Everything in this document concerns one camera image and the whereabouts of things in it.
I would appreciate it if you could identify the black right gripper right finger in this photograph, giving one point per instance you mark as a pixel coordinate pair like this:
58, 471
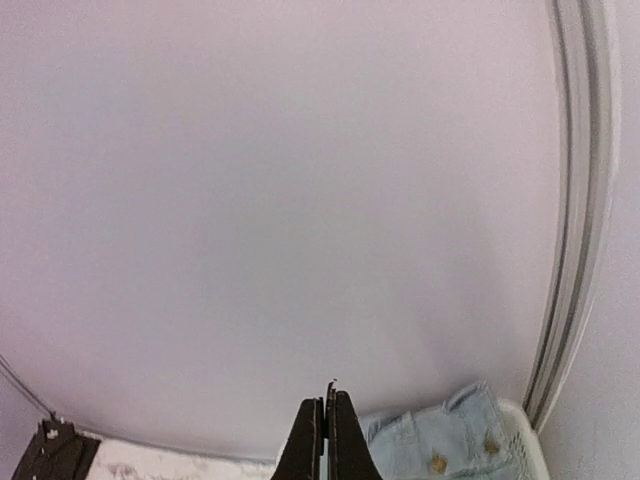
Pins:
348, 454

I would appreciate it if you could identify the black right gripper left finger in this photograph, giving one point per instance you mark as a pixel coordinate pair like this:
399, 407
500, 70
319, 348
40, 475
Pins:
300, 458

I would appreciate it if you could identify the grey denim jeans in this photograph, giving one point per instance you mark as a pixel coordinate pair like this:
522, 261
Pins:
462, 438

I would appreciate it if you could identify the black pinstriped shirt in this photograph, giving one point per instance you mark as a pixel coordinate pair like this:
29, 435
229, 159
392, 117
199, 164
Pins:
57, 452

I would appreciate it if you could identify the white plastic laundry basket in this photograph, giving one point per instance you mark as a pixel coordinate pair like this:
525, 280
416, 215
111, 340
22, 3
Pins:
528, 458

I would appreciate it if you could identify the left aluminium corner post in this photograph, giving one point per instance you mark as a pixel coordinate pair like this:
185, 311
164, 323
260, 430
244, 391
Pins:
15, 381

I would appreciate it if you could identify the aluminium corner post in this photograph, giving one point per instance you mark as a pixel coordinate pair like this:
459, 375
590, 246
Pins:
15, 381
588, 80

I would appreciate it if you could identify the right aluminium corner post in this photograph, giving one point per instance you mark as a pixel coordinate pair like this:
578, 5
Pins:
588, 80

